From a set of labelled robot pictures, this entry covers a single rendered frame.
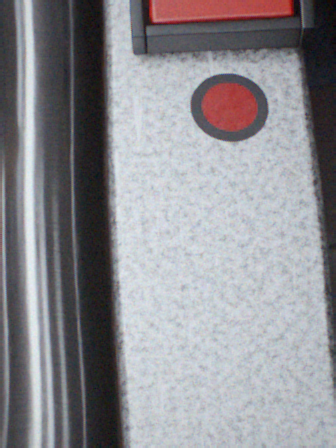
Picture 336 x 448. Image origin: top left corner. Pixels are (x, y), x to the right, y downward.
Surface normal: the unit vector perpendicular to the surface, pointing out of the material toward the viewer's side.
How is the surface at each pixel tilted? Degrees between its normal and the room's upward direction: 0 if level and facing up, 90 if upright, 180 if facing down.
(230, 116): 0
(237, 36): 90
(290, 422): 0
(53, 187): 22
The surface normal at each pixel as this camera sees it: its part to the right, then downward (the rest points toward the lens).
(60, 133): 0.51, -0.33
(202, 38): 0.06, 0.94
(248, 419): -0.02, -0.35
